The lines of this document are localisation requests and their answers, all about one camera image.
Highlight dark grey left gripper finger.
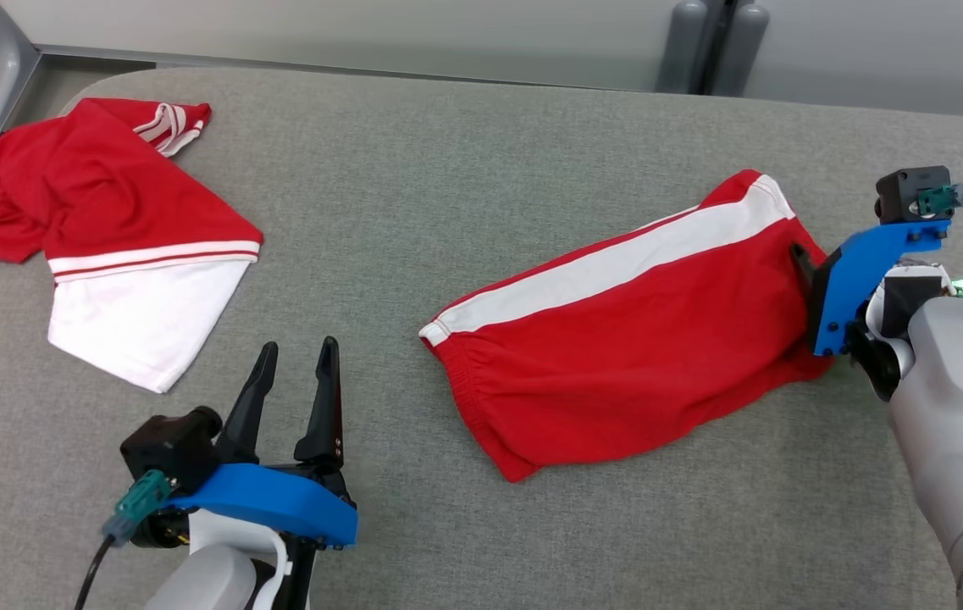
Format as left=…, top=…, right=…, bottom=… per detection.
left=293, top=335, right=345, bottom=474
left=215, top=341, right=279, bottom=465

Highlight red and white shirt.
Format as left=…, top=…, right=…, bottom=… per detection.
left=0, top=97, right=265, bottom=395

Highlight teal left camera connector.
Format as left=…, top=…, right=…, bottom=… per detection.
left=102, top=469, right=177, bottom=545

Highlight blue left camera mount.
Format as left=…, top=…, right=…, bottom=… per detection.
left=161, top=463, right=359, bottom=550

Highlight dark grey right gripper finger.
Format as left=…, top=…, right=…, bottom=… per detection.
left=789, top=242, right=827, bottom=294

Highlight teal right camera connector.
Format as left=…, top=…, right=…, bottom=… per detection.
left=917, top=181, right=963, bottom=218

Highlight teal camera connector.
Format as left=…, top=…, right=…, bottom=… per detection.
left=102, top=469, right=177, bottom=545
left=917, top=181, right=963, bottom=218

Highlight grey cylindrical partition foot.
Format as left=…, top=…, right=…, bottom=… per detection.
left=657, top=0, right=709, bottom=94
left=711, top=3, right=770, bottom=97

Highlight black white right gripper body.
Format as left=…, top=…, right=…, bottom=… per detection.
left=844, top=261, right=960, bottom=402

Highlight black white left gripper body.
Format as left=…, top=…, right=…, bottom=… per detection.
left=187, top=462, right=357, bottom=610

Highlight black left camera cable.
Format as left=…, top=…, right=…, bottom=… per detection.
left=73, top=534, right=118, bottom=610

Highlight red shorts with white stripe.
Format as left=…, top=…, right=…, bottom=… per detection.
left=418, top=169, right=836, bottom=484

